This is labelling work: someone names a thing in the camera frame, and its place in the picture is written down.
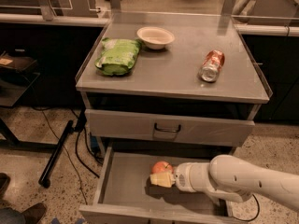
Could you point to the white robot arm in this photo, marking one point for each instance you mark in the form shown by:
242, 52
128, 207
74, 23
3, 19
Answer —
229, 178

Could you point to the orange soda can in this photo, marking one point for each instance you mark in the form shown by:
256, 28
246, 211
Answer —
211, 66

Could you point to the green chip bag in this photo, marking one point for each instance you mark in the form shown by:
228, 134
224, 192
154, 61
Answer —
118, 56

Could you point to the brown right shoe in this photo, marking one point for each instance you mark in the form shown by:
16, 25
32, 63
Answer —
35, 213

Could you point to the open middle drawer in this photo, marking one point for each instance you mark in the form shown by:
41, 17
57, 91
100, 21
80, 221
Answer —
124, 194

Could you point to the red apple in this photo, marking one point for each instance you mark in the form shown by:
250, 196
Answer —
162, 166

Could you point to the black stand leg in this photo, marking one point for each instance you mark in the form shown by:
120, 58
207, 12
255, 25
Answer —
44, 179

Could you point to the black drawer handle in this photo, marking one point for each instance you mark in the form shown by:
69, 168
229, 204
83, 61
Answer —
165, 130

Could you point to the white paper bowl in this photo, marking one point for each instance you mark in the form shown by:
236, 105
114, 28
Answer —
155, 37

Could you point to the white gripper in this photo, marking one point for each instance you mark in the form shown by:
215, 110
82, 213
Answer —
181, 177

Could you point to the grey drawer cabinet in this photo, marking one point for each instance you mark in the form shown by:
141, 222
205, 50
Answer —
166, 81

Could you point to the dark side table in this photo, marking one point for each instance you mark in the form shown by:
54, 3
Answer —
17, 75

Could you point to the closed top drawer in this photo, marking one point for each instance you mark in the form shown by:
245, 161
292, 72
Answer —
140, 126

